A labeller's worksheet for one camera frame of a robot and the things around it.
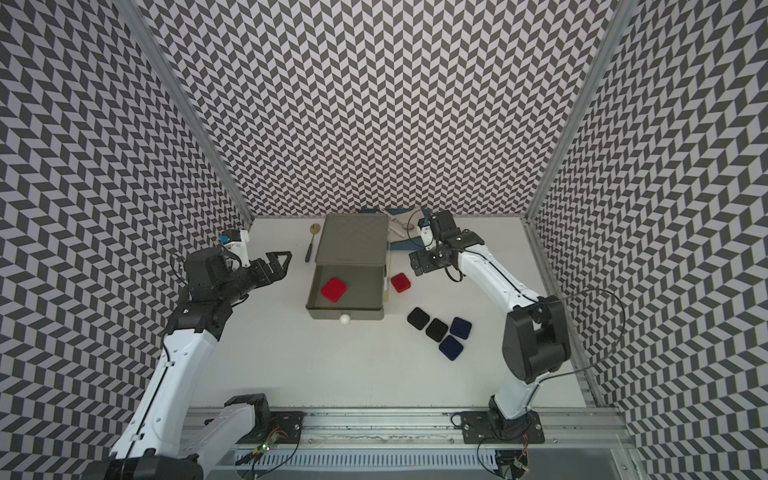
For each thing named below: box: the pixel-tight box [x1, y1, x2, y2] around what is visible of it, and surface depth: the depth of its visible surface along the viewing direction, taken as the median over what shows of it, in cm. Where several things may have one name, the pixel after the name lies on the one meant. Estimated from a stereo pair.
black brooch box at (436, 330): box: [425, 318, 448, 342], surface depth 91 cm
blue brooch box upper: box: [449, 316, 472, 340], surface depth 91 cm
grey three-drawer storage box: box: [306, 214, 389, 325], surface depth 83 cm
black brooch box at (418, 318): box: [407, 307, 430, 330], surface depth 93 cm
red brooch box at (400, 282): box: [390, 272, 411, 293], surface depth 100 cm
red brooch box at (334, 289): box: [320, 278, 347, 303], surface depth 82 cm
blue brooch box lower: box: [438, 335, 464, 361], surface depth 88 cm
